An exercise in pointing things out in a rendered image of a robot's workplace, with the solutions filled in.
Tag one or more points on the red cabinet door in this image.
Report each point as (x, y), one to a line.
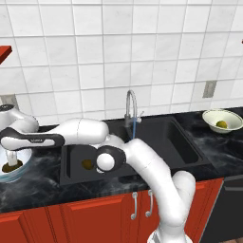
(11, 228)
(95, 221)
(205, 202)

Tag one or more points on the black dishwasher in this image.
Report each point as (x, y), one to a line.
(223, 215)

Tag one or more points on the red wall cabinet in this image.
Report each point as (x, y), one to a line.
(4, 53)

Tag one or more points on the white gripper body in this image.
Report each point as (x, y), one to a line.
(11, 157)

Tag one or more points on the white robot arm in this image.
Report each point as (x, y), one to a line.
(152, 171)

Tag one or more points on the black kitchen sink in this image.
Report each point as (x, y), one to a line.
(177, 142)

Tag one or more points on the grey wall outlet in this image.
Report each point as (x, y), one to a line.
(209, 89)

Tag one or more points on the white ceramic bowl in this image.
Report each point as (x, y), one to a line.
(232, 118)

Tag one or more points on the grey metal faucet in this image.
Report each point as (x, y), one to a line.
(128, 104)

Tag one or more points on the dull orange round fruit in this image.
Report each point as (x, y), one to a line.
(87, 164)

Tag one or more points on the pale blue glass bowl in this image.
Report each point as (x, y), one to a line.
(26, 164)

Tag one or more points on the olive green avocado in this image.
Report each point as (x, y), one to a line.
(221, 124)

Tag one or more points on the blue water stream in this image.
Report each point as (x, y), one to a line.
(134, 129)

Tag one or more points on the dark brown avocado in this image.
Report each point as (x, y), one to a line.
(5, 168)

